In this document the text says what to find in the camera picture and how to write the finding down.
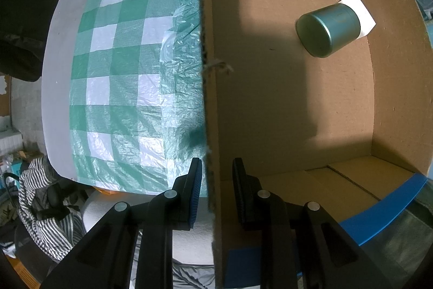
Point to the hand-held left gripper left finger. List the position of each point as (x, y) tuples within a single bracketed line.
[(195, 194)]

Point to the striped grey white cloth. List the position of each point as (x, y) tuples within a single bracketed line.
[(44, 207)]

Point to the black hanging cloth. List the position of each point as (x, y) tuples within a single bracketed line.
[(23, 4)]

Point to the grey crumpled cloth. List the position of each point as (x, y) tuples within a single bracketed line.
[(189, 277)]

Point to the teal white checkered plastic tablecloth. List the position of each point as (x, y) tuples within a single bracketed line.
[(135, 72)]

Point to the teal round tin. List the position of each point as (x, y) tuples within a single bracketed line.
[(324, 30)]

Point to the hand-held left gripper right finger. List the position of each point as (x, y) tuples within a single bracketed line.
[(238, 194)]

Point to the brown cardboard box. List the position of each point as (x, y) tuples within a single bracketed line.
[(270, 99)]

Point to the white square box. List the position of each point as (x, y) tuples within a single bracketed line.
[(363, 16)]

